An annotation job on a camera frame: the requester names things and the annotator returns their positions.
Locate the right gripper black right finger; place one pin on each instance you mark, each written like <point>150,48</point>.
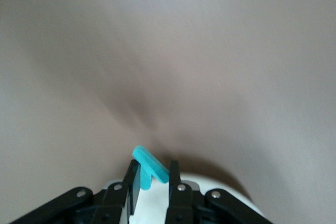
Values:
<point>183,205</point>

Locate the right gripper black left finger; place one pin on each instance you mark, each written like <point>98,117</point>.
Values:
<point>110,203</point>

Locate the teal foam letter y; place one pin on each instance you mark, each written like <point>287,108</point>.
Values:
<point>152,166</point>

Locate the beige brown plate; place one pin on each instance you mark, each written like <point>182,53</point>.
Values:
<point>155,208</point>

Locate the brown table cover sheet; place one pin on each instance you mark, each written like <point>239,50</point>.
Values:
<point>168,51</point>

